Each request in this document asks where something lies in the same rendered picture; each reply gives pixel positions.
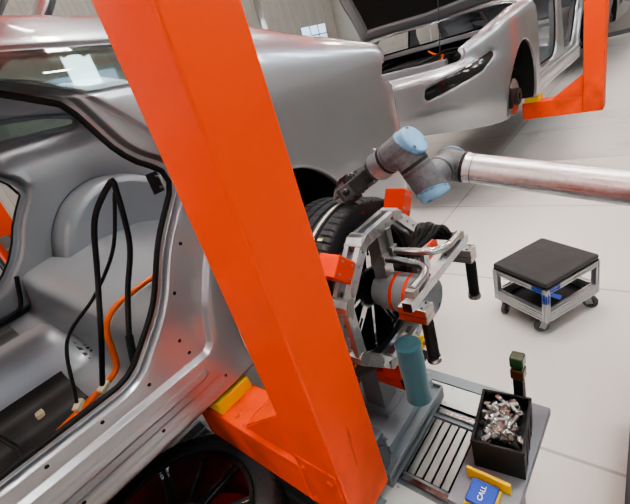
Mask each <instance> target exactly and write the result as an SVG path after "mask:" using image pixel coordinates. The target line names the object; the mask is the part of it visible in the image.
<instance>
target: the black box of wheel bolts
mask: <svg viewBox="0 0 630 504"><path fill-rule="evenodd" d="M531 403H532V398H530V397H525V396H520V395H514V394H509V393H504V392H499V391H493V390H488V389H482V393H481V397H480V401H479V406H478V410H477V414H476V418H475V422H474V426H473V430H472V434H471V438H470V442H471V444H472V450H473V457H474V463H475V465H476V466H479V467H482V468H486V469H489V470H492V471H496V472H499V473H503V474H506V475H509V476H513V477H516V478H519V479H523V480H526V477H527V468H528V465H529V462H528V459H529V450H530V441H531V436H532V407H531Z"/></svg>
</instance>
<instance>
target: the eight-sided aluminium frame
mask: <svg viewBox="0 0 630 504"><path fill-rule="evenodd" d="M417 224H418V223H417V222H415V221H414V220H413V219H411V218H410V217H409V216H407V215H406V214H403V213H402V210H399V209H398V208H381V209H380V210H377V212H376V213H375V214H374V215H372V216H371V217H370V218H369V219H368V220H366V221H365V222H364V223H363V224H362V225H360V226H359V227H358V228H357V229H356V230H354V231H353V232H351V233H350V234H349V235H348V236H347V237H346V241H345V243H344V245H343V246H344V250H343V254H342V256H343V257H345V258H347V259H349V260H351V261H354V262H355V263H356V264H355V268H354V272H353V277H352V281H351V284H345V283H339V282H336V283H335V287H334V292H333V296H332V299H333V302H334V305H335V309H336V312H337V315H338V318H339V322H340V325H341V328H342V331H343V335H344V338H345V341H346V344H347V348H348V351H349V354H350V357H351V361H352V363H355V364H358V365H361V366H365V367H367V366H369V367H379V368H388V369H395V368H396V366H398V360H397V355H396V350H395V348H394V343H395V341H396V340H397V339H398V338H400V337H401V336H404V335H413V336H416V337H418V336H419V335H420V333H421V331H422V325H421V324H418V323H414V322H409V321H405V322H404V324H403V326H402V327H401V328H400V330H399V331H398V332H397V333H396V335H395V336H394V337H393V339H392V340H391V341H390V342H389V344H388V345H387V346H386V348H385V349H384V350H383V352H382V353H381V354H380V353H373V352H367V351H366V348H365V345H364V341H363V338H362V334H361V331H360V327H359V323H358V320H357V316H356V313H355V309H354V303H355V299H356V295H357V290H358V286H359V281H360V277H361V273H362V268H363V264H364V260H365V255H366V251H367V248H368V246H369V245H370V244H371V243H372V242H373V241H374V240H375V239H376V238H377V237H378V236H379V235H380V234H382V233H383V232H384V231H385V229H386V228H387V227H389V226H392V227H394V228H395V229H397V230H398V231H400V232H401V233H403V234H405V235H406V237H407V242H408V247H410V246H411V244H412V239H413V234H414V230H415V227H416V225H417ZM410 257H411V259H416V260H419V261H422V262H424V263H425V264H426V265H427V266H428V268H429V269H430V268H431V265H430V259H429V255H422V256H421V257H413V256H410Z"/></svg>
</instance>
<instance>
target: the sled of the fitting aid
mask: <svg viewBox="0 0 630 504"><path fill-rule="evenodd" d="M430 390H431V393H432V400H431V401H430V403H429V404H427V405H426V406H423V407H420V408H419V409H418V411H417V413H416V414H415V416H414V418H413V419H412V421H411V423H410V424H409V426H408V427H407V429H406V431H405V432H404V434H403V436H402V437H401V439H400V441H399V442H398V444H397V446H396V447H395V449H394V451H393V452H392V454H390V453H389V454H390V458H391V459H390V460H392V463H390V464H389V467H388V470H387V473H386V475H387V478H388V482H387V485H389V486H390V487H392V488H393V487H394V485H395V484H396V482H397V480H398V478H399V477H400V475H401V473H402V471H403V469H404V468H405V466H406V464H407V462H408V460H409V459H410V457H411V455H412V453H413V452H414V450H415V448H416V446H417V444H418V443H419V441H420V439H421V437H422V436H423V434H424V432H425V430H426V428H427V427H428V425H429V423H430V421H431V420H432V418H433V416H434V414H435V412H436V411H437V409H438V407H439V405H440V404H441V402H442V400H443V398H444V392H443V387H442V385H440V384H437V383H434V382H433V386H432V388H431V389H430Z"/></svg>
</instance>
